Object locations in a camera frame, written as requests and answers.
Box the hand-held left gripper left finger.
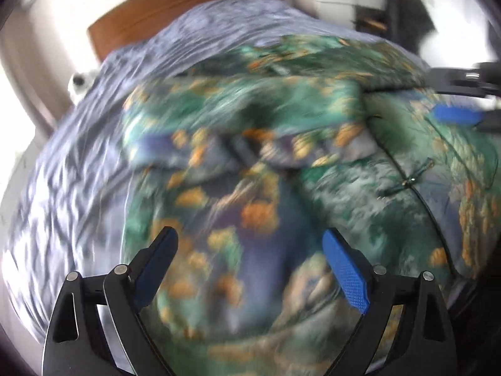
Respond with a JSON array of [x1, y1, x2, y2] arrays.
[[42, 226, 178, 376]]

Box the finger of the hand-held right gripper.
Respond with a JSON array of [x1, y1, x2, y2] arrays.
[[432, 104, 501, 132]]

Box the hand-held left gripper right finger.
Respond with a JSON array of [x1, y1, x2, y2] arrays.
[[322, 227, 458, 376]]

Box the green printed padded jacket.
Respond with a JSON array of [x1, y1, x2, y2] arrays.
[[121, 34, 501, 376]]

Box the blue checked bed blanket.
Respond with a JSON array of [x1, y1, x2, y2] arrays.
[[0, 0, 392, 345]]

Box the grey white desk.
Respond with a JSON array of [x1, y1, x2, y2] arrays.
[[290, 0, 388, 28]]

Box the white round fan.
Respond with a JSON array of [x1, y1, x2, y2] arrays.
[[66, 70, 98, 102]]

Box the beige curtain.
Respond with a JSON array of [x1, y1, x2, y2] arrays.
[[6, 0, 59, 138]]

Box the wooden headboard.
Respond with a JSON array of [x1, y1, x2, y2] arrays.
[[87, 0, 288, 67]]

